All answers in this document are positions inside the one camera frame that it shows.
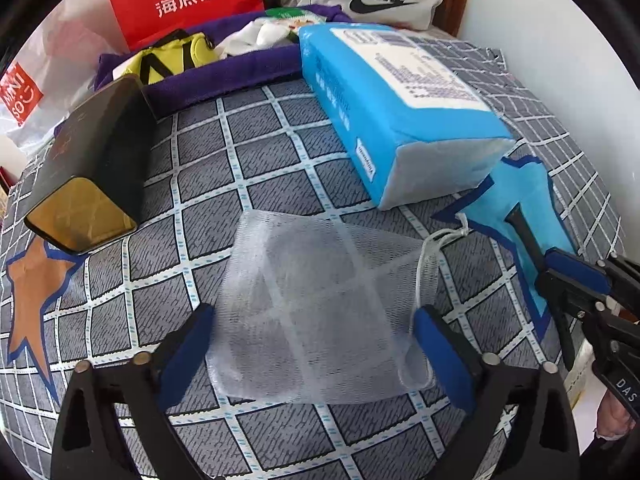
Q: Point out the yellow and black pouch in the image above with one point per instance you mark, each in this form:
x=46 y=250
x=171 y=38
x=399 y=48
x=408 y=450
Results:
x=165 y=55

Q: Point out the person's right hand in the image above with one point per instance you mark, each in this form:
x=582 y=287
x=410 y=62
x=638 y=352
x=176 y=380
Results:
x=612 y=422

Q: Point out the black box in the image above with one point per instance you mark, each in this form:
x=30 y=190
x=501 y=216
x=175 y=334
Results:
x=100 y=135

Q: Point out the purple fluffy cloth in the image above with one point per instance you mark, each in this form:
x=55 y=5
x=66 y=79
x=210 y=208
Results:
x=225 y=80

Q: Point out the white plastic bag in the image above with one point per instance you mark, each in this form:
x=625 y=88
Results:
x=75 y=60

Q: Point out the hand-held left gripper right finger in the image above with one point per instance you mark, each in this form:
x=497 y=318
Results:
x=445 y=360

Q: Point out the red paper bag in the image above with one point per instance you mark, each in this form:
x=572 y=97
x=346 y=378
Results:
x=190 y=15

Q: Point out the blue tissue package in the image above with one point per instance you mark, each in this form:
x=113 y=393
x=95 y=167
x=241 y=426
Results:
x=375 y=110

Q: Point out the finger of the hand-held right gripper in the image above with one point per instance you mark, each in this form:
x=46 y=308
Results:
x=575 y=272
x=557 y=295

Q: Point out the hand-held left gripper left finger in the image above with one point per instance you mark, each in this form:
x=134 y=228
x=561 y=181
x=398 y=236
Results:
x=185 y=345

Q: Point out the green white snack packet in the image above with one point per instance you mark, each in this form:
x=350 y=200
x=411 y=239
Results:
x=250 y=40

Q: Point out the green tissue pack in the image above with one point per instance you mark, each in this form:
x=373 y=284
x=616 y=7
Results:
x=295 y=15

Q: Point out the white mesh bag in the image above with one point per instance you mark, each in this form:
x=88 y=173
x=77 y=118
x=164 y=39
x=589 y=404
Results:
x=310 y=310

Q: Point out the grey plaid bedsheet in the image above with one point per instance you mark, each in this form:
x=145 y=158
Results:
x=300 y=185

